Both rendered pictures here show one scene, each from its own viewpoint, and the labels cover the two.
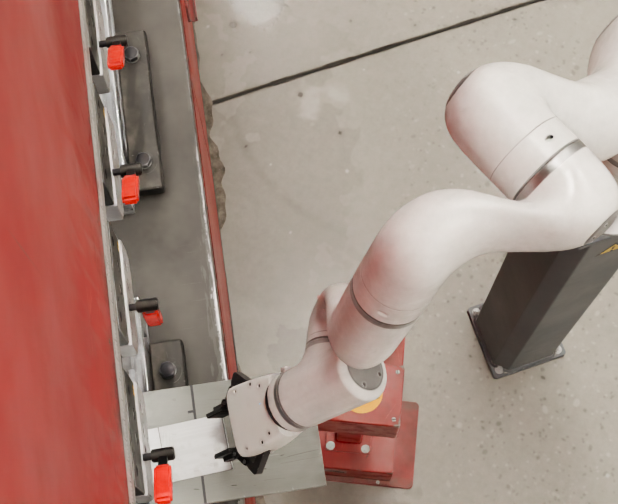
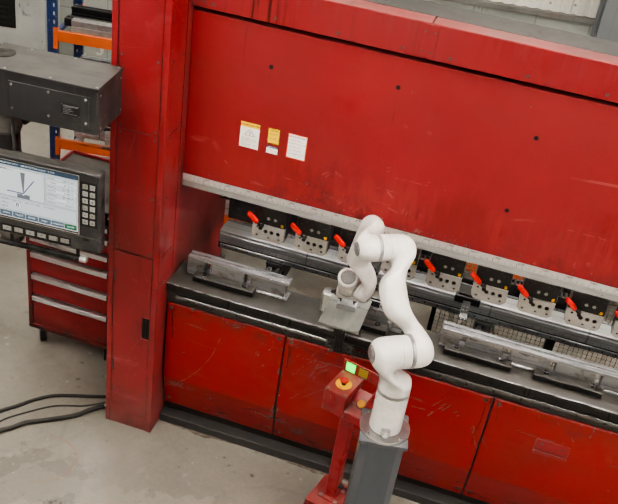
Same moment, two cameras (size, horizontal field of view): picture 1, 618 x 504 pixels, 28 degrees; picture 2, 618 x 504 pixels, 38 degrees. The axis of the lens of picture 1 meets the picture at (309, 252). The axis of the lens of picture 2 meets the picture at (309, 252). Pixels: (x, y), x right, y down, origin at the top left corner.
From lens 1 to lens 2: 3.23 m
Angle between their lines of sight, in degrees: 65
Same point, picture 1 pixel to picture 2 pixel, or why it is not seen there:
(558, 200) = (367, 232)
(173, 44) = (503, 377)
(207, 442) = (347, 305)
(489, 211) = (372, 223)
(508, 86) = (405, 239)
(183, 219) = not seen: hidden behind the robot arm
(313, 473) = (323, 320)
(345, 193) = not seen: outside the picture
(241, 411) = not seen: hidden behind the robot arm
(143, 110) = (476, 355)
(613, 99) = (394, 280)
